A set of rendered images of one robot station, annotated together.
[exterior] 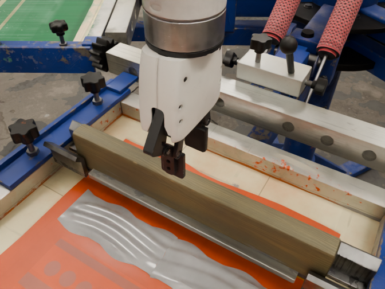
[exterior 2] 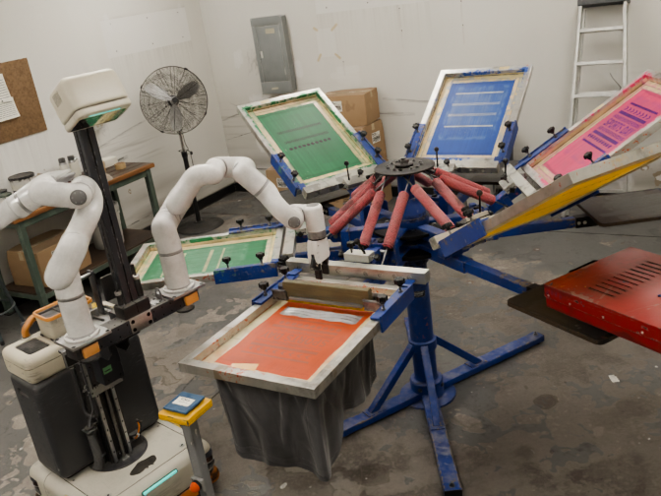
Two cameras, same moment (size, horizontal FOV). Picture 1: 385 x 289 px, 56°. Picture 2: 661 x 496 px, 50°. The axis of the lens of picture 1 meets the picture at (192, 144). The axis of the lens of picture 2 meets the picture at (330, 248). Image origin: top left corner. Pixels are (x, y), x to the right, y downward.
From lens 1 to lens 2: 2.44 m
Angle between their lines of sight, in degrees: 23
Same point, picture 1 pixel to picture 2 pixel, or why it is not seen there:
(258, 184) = not seen: hidden behind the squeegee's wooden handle
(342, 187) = (385, 287)
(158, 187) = (315, 291)
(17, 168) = (261, 299)
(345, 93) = (493, 307)
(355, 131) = (388, 269)
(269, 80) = (357, 258)
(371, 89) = not seen: hidden behind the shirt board
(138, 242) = (310, 313)
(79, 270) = (291, 321)
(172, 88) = (315, 248)
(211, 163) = not seen: hidden behind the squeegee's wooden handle
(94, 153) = (291, 287)
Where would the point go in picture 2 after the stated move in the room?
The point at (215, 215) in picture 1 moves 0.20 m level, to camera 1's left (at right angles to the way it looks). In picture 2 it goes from (334, 294) to (285, 300)
